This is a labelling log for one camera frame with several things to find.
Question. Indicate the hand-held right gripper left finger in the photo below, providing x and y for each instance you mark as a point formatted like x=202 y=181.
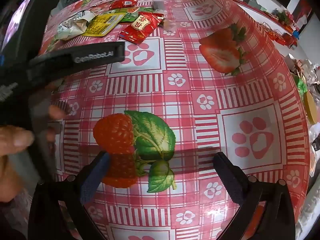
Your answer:
x=95 y=177

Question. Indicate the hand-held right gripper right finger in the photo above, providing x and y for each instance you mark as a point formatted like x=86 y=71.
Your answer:
x=230 y=180

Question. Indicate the large red snack packet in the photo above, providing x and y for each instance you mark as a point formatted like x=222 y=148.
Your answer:
x=140 y=27

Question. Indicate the person's left hand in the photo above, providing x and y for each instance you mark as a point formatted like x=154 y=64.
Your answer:
x=15 y=140

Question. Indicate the silver white snack packet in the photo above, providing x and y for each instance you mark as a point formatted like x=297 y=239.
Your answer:
x=72 y=25

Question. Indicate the yellow snack packet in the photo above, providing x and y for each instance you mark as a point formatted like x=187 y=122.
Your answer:
x=102 y=25

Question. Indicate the television screen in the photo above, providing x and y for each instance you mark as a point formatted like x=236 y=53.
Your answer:
x=17 y=22

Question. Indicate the green snack packet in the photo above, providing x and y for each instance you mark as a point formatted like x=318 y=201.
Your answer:
x=128 y=16

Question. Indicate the red oval snack packet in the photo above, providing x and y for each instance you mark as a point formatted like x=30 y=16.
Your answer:
x=122 y=4

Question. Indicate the red checkered strawberry tablecloth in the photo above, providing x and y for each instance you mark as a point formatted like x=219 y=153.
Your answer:
x=190 y=100

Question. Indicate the small clear packet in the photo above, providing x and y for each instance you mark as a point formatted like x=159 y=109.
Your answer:
x=159 y=5

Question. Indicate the clear crumpled wrapper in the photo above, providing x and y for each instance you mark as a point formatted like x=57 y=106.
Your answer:
x=170 y=27

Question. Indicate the round yellow lid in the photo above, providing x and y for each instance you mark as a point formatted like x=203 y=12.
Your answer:
x=311 y=110

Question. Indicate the bright green packet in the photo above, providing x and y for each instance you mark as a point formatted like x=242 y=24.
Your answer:
x=301 y=86

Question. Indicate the silver foil wrappers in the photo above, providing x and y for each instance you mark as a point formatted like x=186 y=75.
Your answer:
x=302 y=66

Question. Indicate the white shelf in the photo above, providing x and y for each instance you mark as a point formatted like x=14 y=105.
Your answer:
x=262 y=23

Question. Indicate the dark red wall hanging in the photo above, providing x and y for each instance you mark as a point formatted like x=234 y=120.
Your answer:
x=302 y=8

